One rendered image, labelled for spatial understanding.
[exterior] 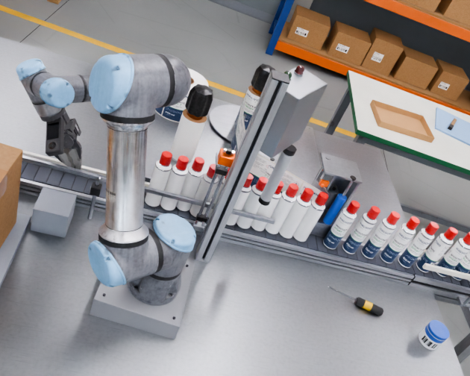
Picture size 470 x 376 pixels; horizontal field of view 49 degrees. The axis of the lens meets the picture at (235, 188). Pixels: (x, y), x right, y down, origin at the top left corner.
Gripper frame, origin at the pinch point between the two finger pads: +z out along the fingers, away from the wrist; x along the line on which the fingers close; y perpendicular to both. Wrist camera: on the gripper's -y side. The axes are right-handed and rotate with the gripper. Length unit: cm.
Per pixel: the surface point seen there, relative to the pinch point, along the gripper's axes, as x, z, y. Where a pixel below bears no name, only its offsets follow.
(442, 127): -158, 105, 136
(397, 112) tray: -131, 91, 138
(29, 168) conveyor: 14.9, -2.3, 1.0
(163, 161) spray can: -28.2, 1.1, -1.9
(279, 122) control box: -65, -15, -17
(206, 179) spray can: -39.3, 10.2, -2.1
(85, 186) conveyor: -0.2, 7.1, -0.1
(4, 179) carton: 1.9, -21.0, -30.4
